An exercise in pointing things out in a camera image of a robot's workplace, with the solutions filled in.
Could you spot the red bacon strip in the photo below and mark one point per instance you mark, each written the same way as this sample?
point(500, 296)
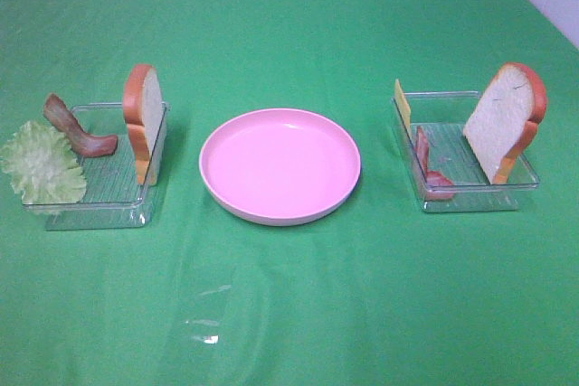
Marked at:
point(433, 178)

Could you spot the toast bread slice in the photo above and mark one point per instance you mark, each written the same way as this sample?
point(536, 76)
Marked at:
point(506, 119)
point(143, 112)

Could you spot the brown bacon strip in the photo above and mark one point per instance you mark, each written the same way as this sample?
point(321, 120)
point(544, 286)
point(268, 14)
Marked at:
point(83, 143)

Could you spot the green lettuce leaf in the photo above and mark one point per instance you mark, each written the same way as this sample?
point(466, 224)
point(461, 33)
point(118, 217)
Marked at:
point(42, 166)

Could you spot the pink round plate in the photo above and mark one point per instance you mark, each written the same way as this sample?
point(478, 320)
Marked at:
point(280, 166)

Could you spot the yellow cheese slice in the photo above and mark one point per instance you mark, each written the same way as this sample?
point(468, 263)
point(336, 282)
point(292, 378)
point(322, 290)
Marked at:
point(404, 109)

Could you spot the clear tape strip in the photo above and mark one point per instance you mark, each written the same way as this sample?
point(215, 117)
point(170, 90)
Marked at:
point(202, 298)

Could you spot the green tablecloth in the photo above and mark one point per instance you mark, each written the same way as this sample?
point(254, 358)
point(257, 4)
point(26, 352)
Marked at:
point(377, 293)

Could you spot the right clear plastic tray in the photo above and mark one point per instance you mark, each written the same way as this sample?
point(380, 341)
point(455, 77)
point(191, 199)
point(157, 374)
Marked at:
point(442, 115)

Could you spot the clear plastic tray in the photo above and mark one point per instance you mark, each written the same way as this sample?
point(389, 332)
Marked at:
point(442, 115)
point(114, 199)

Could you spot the left clear plastic tray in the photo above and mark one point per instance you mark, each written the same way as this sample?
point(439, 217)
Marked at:
point(114, 199)

